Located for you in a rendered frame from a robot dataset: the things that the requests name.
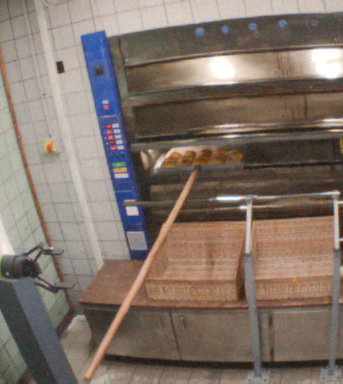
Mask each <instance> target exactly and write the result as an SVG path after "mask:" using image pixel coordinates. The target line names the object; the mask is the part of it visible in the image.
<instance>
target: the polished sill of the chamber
mask: <svg viewBox="0 0 343 384"><path fill-rule="evenodd" d="M339 170H343V161H337V162H331V161H324V162H312V163H298V164H293V163H285V164H271V165H256V166H243V167H233V168H219V169H215V168H205V169H201V171H200V174H199V175H197V177H196V179H200V178H217V177H233V176H250V175H265V174H281V173H296V172H305V173H311V172H325V171H339ZM192 174H193V169H190V170H176V171H162V172H157V171H149V173H148V174H147V175H146V180H147V182H148V181H166V180H182V179H189V178H191V176H192Z"/></svg>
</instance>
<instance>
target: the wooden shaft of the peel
mask: <svg viewBox="0 0 343 384"><path fill-rule="evenodd" d="M197 175H198V171H197V170H194V171H193V174H192V176H191V178H189V180H188V182H187V183H186V185H185V187H184V189H183V191H182V193H181V195H180V197H179V199H178V200H177V202H176V204H175V206H174V208H173V210H172V213H171V215H170V216H169V218H168V220H167V222H166V224H165V226H164V228H163V230H162V232H161V233H160V235H159V237H158V239H157V241H156V243H155V245H154V247H153V249H152V250H151V252H150V254H149V256H148V258H147V260H146V262H145V264H144V266H143V267H142V269H141V271H140V273H139V274H138V276H137V278H136V280H135V281H134V283H133V285H132V287H131V289H130V291H129V292H128V294H127V296H126V297H125V301H124V302H123V304H122V306H121V308H120V310H119V311H118V312H117V314H116V316H115V319H114V321H113V323H112V325H111V326H110V327H109V329H108V332H107V334H106V336H105V337H104V339H103V340H102V343H101V345H100V346H99V348H98V350H97V353H96V354H95V355H94V357H93V360H92V361H91V363H90V364H89V367H88V368H87V370H86V371H85V372H86V373H85V374H84V376H83V379H84V381H87V382H90V381H91V379H92V377H93V376H94V374H95V371H96V370H97V368H98V367H99V366H98V365H99V363H100V362H101V360H102V359H103V356H104V355H105V353H106V352H107V350H108V347H109V345H110V343H111V342H112V340H113V339H114V338H113V337H114V335H115V333H116V332H117V330H118V328H119V327H120V325H121V324H120V323H121V321H122V320H123V318H124V316H125V314H126V313H127V311H128V309H129V307H130V305H131V302H132V300H133V298H134V296H135V294H136V293H137V292H138V290H139V288H140V286H141V284H142V282H143V280H144V278H145V277H146V275H147V273H148V271H149V269H150V267H151V265H152V263H153V261H154V259H155V257H156V255H157V253H158V251H159V249H160V247H161V245H162V243H163V241H164V239H165V237H166V235H167V233H168V231H169V229H170V227H171V225H172V223H173V222H174V220H175V218H176V216H177V214H178V212H179V209H180V207H181V205H182V203H183V201H184V199H185V197H186V195H187V193H188V191H189V189H191V187H192V185H193V183H194V181H195V179H196V177H197Z"/></svg>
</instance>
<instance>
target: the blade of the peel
mask: <svg viewBox="0 0 343 384"><path fill-rule="evenodd" d="M221 147H223V148H226V149H227V150H228V153H229V152H230V151H232V150H234V151H238V152H240V153H241V154H242V155H243V158H242V159H241V163H228V164H226V163H225V160H224V163H214V164H201V168H202V169H205V168H215V169H219V168H233V167H243V165H244V162H245V159H246V156H247V153H248V147H249V145H244V146H234V145H233V146H221ZM201 149H203V148H197V149H185V150H193V151H195V152H196V153H197V154H198V151H199V150H201ZM185 150H173V151H177V152H179V153H180V154H181V155H182V153H183V152H184V151H185ZM164 159H165V158H164ZM164 159H163V161H164ZM163 161H162V162H163ZM162 162H161V163H162ZM161 163H160V164H161ZM160 164H159V165H158V166H157V167H156V170H157V172H162V171H176V170H190V169H194V167H195V165H186V166H173V167H160Z"/></svg>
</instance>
